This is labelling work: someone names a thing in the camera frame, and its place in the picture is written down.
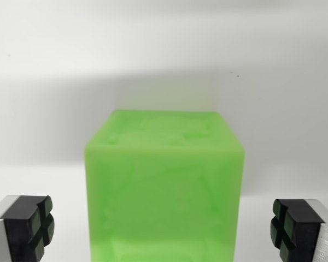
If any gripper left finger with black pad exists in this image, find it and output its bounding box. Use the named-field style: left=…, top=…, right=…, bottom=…
left=0, top=194, right=56, bottom=262

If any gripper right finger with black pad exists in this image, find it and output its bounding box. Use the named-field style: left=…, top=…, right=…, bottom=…
left=270, top=198, right=328, bottom=262

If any green embossed cube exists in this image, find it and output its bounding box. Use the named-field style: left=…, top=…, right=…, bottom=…
left=84, top=109, right=246, bottom=262

